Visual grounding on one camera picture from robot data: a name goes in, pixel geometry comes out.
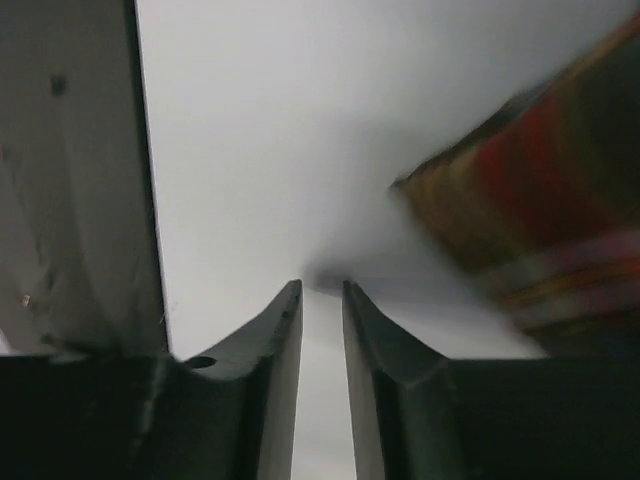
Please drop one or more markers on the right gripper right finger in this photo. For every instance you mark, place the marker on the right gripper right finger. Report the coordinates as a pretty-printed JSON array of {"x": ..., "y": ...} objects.
[{"x": 417, "y": 414}]

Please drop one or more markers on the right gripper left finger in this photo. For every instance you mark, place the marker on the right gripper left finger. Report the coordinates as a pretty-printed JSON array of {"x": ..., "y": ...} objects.
[{"x": 226, "y": 413}]

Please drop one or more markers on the red plaid long sleeve shirt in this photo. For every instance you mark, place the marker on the red plaid long sleeve shirt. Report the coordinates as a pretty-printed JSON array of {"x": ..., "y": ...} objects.
[{"x": 539, "y": 205}]

